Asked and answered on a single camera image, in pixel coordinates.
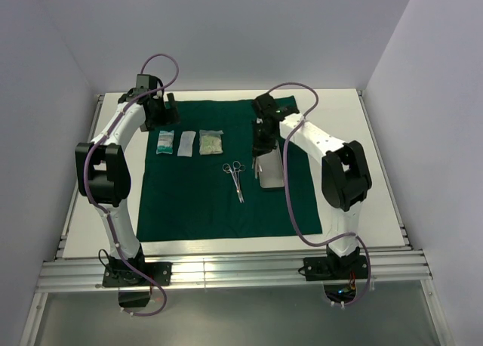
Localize white sachet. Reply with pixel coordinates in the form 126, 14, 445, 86
177, 131, 196, 157

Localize aluminium table edge rail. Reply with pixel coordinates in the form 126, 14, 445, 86
56, 93, 105, 260

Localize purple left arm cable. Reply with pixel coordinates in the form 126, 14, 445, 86
85, 53, 180, 318

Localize metal surgical kit tray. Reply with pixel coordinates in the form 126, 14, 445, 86
258, 141, 285, 190

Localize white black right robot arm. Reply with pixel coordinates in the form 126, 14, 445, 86
251, 94, 372, 280

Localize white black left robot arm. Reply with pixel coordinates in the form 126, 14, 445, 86
75, 73, 179, 287

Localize aluminium front frame rail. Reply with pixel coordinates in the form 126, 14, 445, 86
35, 250, 432, 293

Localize dark green surgical cloth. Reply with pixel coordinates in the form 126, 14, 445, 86
135, 95, 324, 243

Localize green white gauze bag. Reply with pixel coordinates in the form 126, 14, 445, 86
199, 130, 223, 156

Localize steel tweezers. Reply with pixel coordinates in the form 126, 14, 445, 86
252, 156, 263, 180

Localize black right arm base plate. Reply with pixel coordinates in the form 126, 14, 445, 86
297, 255, 370, 282

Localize white gauze packet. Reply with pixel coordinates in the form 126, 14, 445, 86
156, 130, 174, 155

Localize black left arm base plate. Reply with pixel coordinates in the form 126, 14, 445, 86
102, 262, 173, 288

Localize steel surgical scissors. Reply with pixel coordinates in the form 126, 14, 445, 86
223, 163, 237, 194

